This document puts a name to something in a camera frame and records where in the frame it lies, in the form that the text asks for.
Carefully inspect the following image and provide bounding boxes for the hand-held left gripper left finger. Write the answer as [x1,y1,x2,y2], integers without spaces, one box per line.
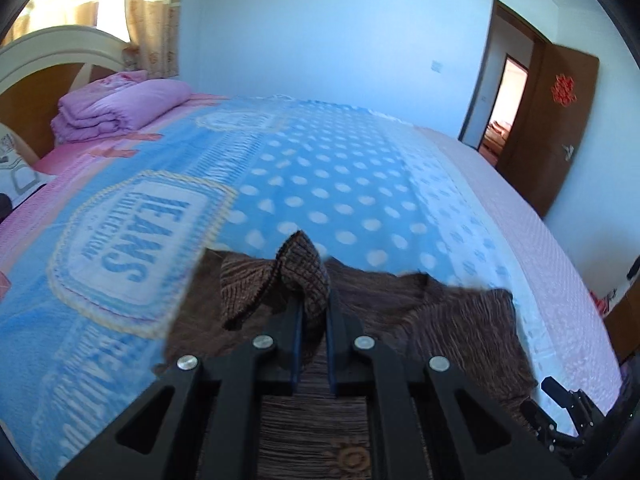
[55,298,305,480]

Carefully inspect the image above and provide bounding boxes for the pink bed sheet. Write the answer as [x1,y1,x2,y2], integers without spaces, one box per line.
[415,125,624,413]

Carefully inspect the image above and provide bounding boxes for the brown door frame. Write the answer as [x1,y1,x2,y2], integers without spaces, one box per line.
[457,0,557,171]

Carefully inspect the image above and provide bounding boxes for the brown wooden cabinet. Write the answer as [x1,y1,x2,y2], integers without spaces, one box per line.
[602,280,640,367]

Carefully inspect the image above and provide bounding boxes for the blue polka dot blanket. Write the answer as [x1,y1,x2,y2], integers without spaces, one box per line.
[0,94,547,480]

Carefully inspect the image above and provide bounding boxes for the white printed pillow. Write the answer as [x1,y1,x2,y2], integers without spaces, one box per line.
[0,122,57,211]

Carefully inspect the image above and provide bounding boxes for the cream wooden headboard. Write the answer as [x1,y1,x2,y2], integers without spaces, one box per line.
[0,25,137,161]

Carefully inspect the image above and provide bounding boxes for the folded pink quilt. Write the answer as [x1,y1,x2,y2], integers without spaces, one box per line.
[50,71,194,144]

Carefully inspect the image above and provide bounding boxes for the red door decoration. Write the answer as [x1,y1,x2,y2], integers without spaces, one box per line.
[550,74,576,107]

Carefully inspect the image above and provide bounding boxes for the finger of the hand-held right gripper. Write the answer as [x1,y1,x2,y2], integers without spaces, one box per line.
[541,376,586,421]
[520,399,576,461]

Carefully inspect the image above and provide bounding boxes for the brown knitted sweater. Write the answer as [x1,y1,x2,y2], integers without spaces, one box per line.
[152,230,538,480]

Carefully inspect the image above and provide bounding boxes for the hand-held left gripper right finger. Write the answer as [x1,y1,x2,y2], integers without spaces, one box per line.
[324,299,577,480]

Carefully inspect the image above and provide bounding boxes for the brown wooden door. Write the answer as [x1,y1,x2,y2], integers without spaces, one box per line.
[495,42,600,219]

